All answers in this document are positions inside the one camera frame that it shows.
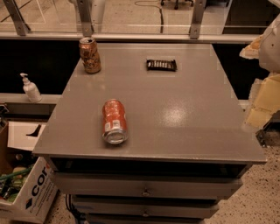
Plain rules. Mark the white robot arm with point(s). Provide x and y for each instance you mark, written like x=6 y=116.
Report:
x=269 y=52

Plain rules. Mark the orange soda can lying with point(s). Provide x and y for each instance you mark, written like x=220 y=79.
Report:
x=114 y=124

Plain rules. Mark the metal railing bracket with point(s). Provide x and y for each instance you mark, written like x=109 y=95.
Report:
x=21 y=27
x=85 y=17
x=197 y=16

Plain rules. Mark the middle metal railing bracket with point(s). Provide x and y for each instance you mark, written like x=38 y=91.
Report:
x=85 y=17

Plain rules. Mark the left metal railing bracket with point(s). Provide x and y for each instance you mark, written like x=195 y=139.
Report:
x=21 y=27

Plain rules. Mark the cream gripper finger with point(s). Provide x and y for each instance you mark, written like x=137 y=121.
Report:
x=263 y=102
x=251 y=51

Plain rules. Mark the white pump bottle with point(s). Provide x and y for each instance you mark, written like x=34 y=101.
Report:
x=30 y=89

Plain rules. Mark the white cardboard box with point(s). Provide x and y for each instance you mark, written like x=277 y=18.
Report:
x=35 y=198

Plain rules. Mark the brown upright drink can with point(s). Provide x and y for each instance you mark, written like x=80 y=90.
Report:
x=89 y=55

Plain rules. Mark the grey drawer cabinet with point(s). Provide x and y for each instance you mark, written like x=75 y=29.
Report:
x=186 y=148

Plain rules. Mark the right metal railing bracket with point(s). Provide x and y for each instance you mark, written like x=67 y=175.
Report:
x=197 y=16

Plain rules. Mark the black rxbar chocolate bar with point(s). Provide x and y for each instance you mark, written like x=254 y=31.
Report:
x=161 y=65

